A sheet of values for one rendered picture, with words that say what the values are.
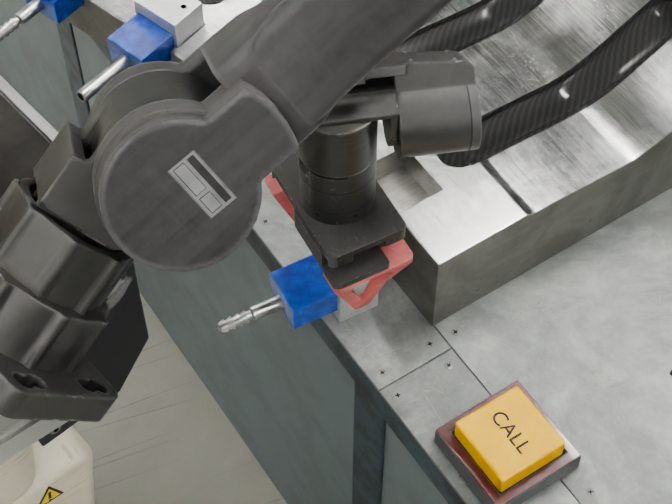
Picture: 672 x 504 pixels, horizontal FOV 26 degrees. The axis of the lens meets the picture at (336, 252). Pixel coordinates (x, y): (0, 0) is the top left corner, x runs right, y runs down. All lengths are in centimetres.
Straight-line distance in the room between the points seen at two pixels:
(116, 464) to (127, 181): 138
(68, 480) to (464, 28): 51
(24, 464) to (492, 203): 41
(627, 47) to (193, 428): 101
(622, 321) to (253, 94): 60
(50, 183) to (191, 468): 134
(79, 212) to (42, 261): 3
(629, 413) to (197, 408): 101
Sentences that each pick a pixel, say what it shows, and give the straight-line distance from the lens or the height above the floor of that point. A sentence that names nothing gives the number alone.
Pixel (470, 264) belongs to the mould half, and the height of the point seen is 86.
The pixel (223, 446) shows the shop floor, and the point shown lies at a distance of 204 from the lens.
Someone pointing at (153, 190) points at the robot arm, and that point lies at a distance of 68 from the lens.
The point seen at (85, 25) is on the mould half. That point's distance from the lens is 140.
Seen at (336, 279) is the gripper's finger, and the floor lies 92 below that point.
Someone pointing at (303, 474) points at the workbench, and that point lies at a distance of 176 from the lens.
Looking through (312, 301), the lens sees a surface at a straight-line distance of 115.
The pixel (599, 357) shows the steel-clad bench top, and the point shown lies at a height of 80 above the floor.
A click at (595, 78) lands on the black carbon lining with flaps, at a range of 125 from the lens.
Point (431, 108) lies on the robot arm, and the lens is 101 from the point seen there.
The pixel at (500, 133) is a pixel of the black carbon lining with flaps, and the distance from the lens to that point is 121.
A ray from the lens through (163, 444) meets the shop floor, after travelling 205.
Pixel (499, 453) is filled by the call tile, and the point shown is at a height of 84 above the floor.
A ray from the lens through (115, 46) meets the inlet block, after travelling 130.
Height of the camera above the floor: 181
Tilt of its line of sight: 55 degrees down
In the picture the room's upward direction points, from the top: straight up
